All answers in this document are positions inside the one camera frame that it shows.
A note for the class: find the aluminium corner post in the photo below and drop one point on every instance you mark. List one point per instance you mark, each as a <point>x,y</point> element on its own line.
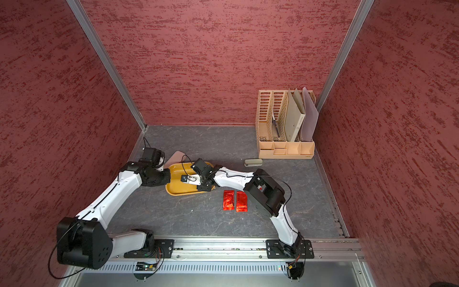
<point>90,32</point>
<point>348,42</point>

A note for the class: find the pale green stapler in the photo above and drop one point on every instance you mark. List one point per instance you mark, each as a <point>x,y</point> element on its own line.
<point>253,162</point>

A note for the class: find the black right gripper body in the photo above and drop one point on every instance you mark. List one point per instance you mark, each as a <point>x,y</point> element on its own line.
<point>205,185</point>

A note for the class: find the left aluminium corner post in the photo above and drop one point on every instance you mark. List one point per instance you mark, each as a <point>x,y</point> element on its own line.
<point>90,32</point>

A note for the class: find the grey-white file folder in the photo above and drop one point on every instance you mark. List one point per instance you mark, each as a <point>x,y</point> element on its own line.
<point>294,116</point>

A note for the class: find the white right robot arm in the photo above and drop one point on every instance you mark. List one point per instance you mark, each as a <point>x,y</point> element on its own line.
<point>261,189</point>

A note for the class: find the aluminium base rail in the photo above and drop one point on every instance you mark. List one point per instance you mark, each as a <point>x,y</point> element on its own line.
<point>258,249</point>

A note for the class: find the red tea bag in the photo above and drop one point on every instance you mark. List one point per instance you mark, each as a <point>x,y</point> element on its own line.
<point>228,200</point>
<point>241,202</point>

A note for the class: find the right aluminium corner post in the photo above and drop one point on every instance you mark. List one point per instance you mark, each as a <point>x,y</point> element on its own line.
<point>348,42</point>

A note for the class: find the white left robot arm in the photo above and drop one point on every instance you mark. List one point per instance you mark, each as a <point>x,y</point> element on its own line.
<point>83,240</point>

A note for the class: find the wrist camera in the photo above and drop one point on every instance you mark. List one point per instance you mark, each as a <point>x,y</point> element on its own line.
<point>195,173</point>
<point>152,157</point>

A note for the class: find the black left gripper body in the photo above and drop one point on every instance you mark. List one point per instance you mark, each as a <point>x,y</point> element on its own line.
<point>159,177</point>

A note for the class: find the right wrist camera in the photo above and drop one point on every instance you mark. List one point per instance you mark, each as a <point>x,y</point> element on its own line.
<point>195,173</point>

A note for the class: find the beige plastic desk organizer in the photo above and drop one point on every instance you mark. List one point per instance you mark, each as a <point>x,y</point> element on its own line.
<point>276,101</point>

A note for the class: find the yellow plastic storage box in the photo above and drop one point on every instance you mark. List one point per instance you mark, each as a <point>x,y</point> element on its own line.
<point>178,188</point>

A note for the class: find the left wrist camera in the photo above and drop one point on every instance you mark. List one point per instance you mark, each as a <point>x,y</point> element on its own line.
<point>152,157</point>

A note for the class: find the dark blue book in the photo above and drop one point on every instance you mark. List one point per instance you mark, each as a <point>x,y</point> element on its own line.
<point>275,129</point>

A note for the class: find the pink plastic case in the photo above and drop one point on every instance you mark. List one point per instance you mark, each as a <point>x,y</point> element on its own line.
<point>176,158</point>

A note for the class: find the lilac file folder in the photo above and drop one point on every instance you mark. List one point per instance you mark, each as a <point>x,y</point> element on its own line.
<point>311,115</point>

